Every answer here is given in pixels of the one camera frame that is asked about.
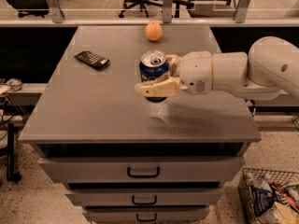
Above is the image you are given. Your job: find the middle grey drawer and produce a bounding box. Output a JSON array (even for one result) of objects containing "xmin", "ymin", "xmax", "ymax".
[{"xmin": 66, "ymin": 188, "xmax": 223, "ymax": 207}]

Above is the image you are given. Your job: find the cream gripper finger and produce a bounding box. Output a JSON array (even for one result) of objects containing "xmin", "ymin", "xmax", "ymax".
[
  {"xmin": 166, "ymin": 54, "xmax": 181, "ymax": 77},
  {"xmin": 135, "ymin": 77, "xmax": 188, "ymax": 98}
]

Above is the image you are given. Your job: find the orange fruit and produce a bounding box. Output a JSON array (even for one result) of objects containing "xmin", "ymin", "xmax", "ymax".
[{"xmin": 145, "ymin": 22, "xmax": 163, "ymax": 41}]

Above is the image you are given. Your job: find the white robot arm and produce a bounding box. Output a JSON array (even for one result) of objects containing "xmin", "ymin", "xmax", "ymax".
[{"xmin": 135, "ymin": 36, "xmax": 299, "ymax": 101}]

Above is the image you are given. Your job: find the blue pepsi can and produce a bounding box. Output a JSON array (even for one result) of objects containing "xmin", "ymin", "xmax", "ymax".
[{"xmin": 138, "ymin": 49, "xmax": 170, "ymax": 104}]

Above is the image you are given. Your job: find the black snack bar packet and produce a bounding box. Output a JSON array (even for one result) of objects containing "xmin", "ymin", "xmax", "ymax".
[{"xmin": 75, "ymin": 51, "xmax": 109, "ymax": 70}]

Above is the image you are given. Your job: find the black office chair centre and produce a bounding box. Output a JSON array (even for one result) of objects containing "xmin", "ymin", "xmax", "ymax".
[{"xmin": 119, "ymin": 0, "xmax": 194, "ymax": 23}]

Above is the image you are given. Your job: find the blue snack bag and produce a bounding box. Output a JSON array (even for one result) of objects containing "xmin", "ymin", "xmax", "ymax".
[{"xmin": 251, "ymin": 188, "xmax": 275, "ymax": 217}]

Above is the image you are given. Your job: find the black stand left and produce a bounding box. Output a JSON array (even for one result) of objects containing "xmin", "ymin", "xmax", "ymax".
[{"xmin": 7, "ymin": 123, "xmax": 21, "ymax": 183}]

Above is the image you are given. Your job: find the grey drawer cabinet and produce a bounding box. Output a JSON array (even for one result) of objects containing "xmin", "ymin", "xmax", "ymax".
[{"xmin": 18, "ymin": 24, "xmax": 263, "ymax": 224}]

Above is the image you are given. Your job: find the grey drawer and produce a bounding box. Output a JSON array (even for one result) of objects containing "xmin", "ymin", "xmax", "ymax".
[
  {"xmin": 38, "ymin": 156, "xmax": 245, "ymax": 183},
  {"xmin": 66, "ymin": 188, "xmax": 223, "ymax": 207},
  {"xmin": 82, "ymin": 206, "xmax": 209, "ymax": 222}
]

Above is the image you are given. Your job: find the bottom grey drawer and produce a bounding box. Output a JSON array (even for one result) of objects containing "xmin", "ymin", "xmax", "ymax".
[{"xmin": 82, "ymin": 206, "xmax": 209, "ymax": 222}]

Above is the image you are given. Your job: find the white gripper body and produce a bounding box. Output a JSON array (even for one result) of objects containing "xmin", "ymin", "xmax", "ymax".
[{"xmin": 178, "ymin": 51, "xmax": 212, "ymax": 95}]

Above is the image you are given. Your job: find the top grey drawer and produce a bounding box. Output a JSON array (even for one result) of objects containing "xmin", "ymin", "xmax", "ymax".
[{"xmin": 38, "ymin": 156, "xmax": 245, "ymax": 183}]

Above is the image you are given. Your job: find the wire basket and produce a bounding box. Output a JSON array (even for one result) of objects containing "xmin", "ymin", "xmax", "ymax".
[{"xmin": 238, "ymin": 168, "xmax": 299, "ymax": 224}]

